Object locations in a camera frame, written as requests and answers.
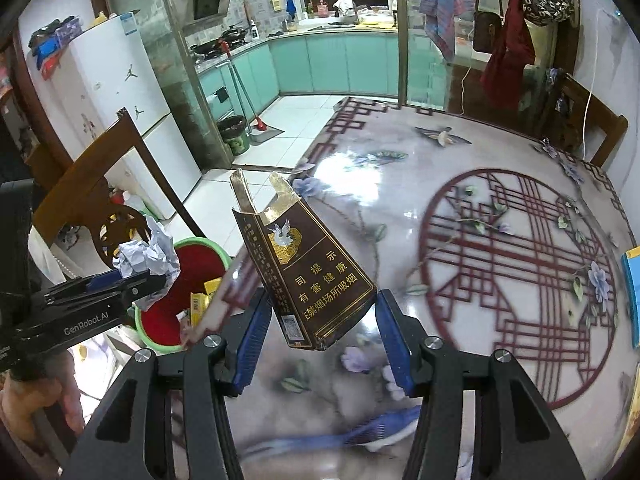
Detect blue box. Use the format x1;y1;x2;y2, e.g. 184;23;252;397
620;247;640;351

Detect brown cigarette box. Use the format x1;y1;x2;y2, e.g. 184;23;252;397
229;169;378;352

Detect person's left forearm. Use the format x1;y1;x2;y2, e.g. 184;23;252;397
0;410;56;480

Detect green kitchen base cabinets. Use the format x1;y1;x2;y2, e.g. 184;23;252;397
192;27;401;126

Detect carved wooden chair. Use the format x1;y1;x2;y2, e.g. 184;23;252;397
32;107;206;271

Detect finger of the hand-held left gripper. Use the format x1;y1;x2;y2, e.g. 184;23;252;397
42;270;126;303
75;270;168;313

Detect blue and red bags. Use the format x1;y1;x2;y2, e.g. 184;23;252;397
27;16;83;81

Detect red mop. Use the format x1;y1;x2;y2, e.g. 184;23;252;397
222;42;268;133

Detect grey paper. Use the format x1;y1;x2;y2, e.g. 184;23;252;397
112;215;182;311

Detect dark shoulder bag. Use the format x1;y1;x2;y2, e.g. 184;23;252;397
472;10;503;53

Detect red hanging garment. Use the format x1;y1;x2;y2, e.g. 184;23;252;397
481;0;537;111

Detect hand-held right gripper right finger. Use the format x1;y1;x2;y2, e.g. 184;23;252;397
375;289;586;480

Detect white refrigerator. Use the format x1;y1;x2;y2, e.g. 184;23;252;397
20;10;203;221

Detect plaid hanging cloth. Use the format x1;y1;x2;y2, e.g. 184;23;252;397
419;0;473;63

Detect black kitchen waste bin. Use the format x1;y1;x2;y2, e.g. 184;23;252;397
216;115;251;156

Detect person's left hand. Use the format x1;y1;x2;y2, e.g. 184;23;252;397
0;350;86;441

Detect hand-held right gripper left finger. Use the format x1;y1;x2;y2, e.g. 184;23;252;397
60;287;273;480

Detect white cable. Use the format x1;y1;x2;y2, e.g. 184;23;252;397
582;7;623;158

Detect plain wooden chair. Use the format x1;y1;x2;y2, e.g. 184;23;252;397
542;70;630;168

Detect red bin with green rim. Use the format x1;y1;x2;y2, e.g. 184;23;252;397
134;237;233;353

